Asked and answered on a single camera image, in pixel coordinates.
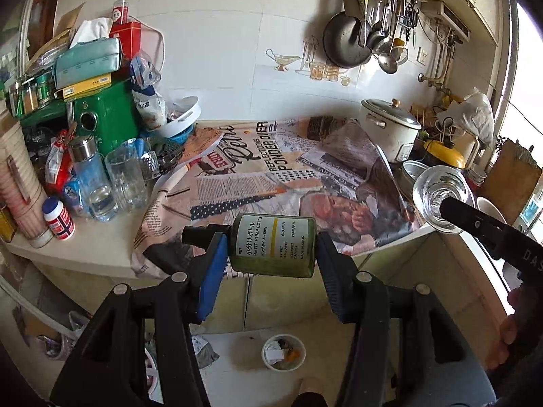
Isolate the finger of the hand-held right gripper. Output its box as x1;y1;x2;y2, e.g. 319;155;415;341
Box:
439;196;520;270

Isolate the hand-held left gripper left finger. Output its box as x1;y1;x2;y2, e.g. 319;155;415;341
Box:
50;231;230;407

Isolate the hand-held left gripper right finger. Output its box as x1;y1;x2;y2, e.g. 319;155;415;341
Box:
316;232;497;407

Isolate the clear glass dish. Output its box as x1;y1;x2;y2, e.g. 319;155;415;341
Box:
412;165;476;235

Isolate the green pump bottle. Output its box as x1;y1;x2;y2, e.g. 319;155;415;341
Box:
182;213;318;279

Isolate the white round floor bin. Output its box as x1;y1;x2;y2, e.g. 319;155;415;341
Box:
262;334;306;370

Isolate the person's right hand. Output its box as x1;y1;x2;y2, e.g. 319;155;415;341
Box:
486;284;543;369

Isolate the white cup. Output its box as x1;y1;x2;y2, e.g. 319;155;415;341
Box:
467;165;488;187

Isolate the wooden cutting board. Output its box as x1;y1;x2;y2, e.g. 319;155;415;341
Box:
479;138;543;225

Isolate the yellow black appliance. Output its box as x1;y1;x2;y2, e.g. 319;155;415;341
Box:
423;139;467;169

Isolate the round aluminium pan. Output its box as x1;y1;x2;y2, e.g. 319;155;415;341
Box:
401;160;429;196

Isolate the grey green plastic bag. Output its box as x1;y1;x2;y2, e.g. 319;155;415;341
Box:
191;335;220;369

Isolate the newspaper with photo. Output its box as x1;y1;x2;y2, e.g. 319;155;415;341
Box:
299;121;425;255

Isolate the yellow green lower cabinet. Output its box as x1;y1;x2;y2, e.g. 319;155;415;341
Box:
25;229;510;391

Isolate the clear plastic bag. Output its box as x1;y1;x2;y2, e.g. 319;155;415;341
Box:
437;89;497;149

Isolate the newspaper print table cover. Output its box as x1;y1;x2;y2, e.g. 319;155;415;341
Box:
131;119;425;280

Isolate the pink white round bowl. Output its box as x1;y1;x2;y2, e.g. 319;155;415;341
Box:
144;343;164;403

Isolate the person's foot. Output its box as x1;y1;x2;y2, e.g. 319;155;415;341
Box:
293;377;336;407

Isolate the white rice cooker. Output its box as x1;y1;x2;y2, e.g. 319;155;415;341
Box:
360;98;423;164

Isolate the clear glass mug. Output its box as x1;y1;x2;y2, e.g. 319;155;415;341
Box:
104;146;150;213

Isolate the metal strainer cup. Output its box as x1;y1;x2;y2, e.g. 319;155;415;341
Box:
131;138;164;181

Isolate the metal faucet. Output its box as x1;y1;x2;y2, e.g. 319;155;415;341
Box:
418;42;456;98

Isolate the blue plastic basket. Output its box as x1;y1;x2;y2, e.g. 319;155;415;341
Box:
142;123;196;147

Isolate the glass bottle with steel lid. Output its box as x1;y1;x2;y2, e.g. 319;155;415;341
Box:
68;135;118;222

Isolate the grey pink shoe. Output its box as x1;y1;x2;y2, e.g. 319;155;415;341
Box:
36;310;92;361

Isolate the white bottle with red label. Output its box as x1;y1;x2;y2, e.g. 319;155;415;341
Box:
41;197;76;240

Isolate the green metal box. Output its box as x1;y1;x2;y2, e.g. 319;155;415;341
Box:
19;80;141;153

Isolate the red white snack packet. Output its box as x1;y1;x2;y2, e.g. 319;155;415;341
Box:
44;129;79;196

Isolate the blue white plastic packet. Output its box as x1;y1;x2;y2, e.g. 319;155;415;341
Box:
129;49;168;130

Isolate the yellow bottle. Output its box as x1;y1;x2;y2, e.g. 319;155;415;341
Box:
0;206;18;244

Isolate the black wok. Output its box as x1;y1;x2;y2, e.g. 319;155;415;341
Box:
322;12;374;69

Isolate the row of hanging utensils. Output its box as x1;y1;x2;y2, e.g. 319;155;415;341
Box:
341;0;425;75

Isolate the pink ribbed cup stack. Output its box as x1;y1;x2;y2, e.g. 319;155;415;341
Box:
0;125;54;249

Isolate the yellow flat box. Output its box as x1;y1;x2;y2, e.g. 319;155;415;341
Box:
55;73;113;101

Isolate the teal tissue pack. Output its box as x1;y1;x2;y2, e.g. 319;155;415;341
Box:
53;17;124;90

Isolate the green can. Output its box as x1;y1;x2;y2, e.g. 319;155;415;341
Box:
36;72;56;109

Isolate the red tin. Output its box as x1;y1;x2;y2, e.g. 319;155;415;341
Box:
109;20;143;62

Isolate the glass spice jar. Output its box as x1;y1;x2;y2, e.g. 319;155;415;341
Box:
19;78;40;115

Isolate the brown paper bag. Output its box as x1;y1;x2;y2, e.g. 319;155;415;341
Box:
25;2;86;73

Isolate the white wall heater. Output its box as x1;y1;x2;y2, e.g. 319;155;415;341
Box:
420;0;471;39

